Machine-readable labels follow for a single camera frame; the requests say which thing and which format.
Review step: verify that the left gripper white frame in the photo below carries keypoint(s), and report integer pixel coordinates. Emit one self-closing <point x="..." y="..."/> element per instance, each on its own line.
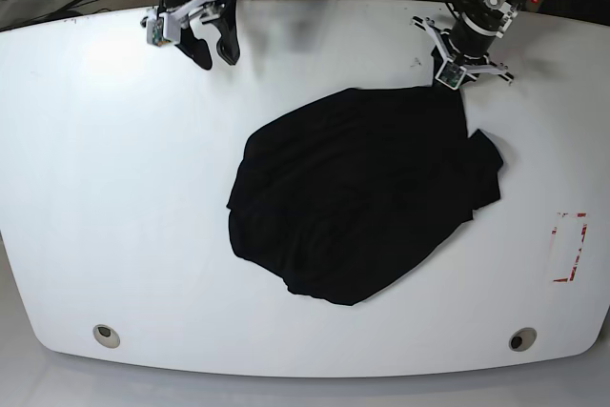
<point x="467" y="45"/>

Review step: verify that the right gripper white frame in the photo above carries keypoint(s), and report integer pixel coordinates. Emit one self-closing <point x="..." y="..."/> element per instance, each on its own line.
<point x="177" y="22"/>

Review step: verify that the black printed T-shirt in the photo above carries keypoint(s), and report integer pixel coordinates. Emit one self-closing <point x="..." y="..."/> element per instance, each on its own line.
<point x="346" y="195"/>

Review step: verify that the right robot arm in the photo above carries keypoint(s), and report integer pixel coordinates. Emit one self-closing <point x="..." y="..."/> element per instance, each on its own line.
<point x="171" y="23"/>

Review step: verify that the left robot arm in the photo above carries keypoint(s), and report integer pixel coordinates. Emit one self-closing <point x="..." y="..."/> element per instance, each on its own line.
<point x="491" y="15"/>

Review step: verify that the red tape rectangle marker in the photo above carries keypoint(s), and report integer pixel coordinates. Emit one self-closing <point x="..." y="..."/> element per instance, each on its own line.
<point x="566" y="245"/>

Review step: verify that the right table grommet hole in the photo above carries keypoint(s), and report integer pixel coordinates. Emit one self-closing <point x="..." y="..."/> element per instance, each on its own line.
<point x="522" y="340"/>

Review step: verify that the table grommet hole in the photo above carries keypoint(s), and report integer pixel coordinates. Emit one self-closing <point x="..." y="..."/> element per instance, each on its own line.
<point x="522" y="340"/>
<point x="106" y="336"/>

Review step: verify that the left table grommet hole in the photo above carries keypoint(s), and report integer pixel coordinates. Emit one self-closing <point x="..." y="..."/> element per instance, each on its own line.
<point x="106" y="336"/>

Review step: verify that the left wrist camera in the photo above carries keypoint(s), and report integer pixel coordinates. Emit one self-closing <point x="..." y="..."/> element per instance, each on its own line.
<point x="450" y="75"/>

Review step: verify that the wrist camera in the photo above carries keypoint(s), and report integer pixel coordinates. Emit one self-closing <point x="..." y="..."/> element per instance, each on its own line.
<point x="155" y="32"/>
<point x="450" y="75"/>

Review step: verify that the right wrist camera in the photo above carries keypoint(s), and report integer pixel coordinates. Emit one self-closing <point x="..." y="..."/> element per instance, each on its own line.
<point x="155" y="32"/>

